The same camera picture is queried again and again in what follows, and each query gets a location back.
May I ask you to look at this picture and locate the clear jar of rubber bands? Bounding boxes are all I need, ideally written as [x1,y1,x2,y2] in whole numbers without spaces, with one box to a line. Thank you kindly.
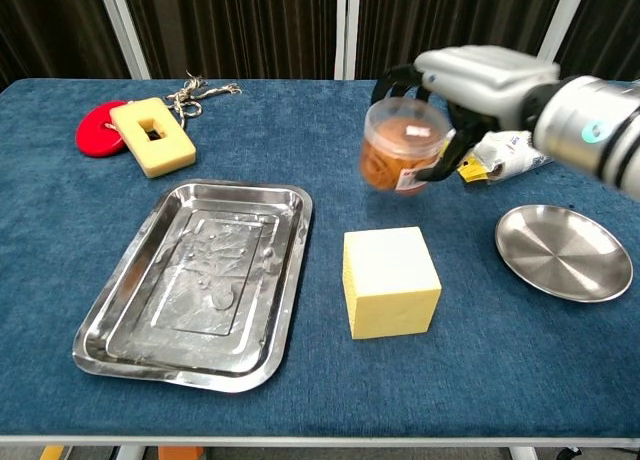
[359,97,451,196]

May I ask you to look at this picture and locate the blue table cloth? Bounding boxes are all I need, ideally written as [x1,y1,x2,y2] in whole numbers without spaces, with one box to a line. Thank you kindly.
[0,78,640,439]

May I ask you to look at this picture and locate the yellow cube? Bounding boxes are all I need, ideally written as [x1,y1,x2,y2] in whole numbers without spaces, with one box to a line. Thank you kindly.
[342,226,443,341]

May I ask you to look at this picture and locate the red round disc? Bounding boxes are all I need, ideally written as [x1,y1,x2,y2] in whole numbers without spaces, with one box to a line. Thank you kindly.
[75,100,130,159]

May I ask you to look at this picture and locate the beige twisted rope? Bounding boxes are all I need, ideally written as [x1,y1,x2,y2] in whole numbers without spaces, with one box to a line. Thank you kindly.
[164,70,242,131]

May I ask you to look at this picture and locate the right black-fingered white robot hand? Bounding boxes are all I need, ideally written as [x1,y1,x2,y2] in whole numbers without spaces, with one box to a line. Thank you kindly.
[372,44,561,184]

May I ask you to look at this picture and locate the white partition frame post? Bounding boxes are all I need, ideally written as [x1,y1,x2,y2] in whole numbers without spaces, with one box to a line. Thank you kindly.
[94,0,151,80]
[534,0,592,64]
[333,0,361,80]

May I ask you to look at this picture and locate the round metal plate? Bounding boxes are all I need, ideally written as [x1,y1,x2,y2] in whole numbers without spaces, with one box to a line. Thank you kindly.
[494,204,634,304]

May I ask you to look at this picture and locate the rectangular stainless steel tray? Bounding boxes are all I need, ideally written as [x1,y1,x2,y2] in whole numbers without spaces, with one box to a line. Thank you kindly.
[72,178,315,394]

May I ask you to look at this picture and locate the white and yellow snack bag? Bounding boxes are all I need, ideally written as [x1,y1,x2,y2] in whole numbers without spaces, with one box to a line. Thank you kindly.
[457,129,554,186]

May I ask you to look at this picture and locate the yellow rectangular block with hole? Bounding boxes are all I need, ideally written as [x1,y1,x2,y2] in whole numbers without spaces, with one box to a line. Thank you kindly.
[109,97,197,179]

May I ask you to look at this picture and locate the orange floor object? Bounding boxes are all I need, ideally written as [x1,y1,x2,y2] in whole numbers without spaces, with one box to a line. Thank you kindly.
[158,447,205,460]

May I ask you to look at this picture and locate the dark brown curtain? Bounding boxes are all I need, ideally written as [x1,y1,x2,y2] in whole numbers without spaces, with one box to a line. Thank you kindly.
[554,0,640,83]
[0,0,132,94]
[119,0,341,80]
[355,0,569,80]

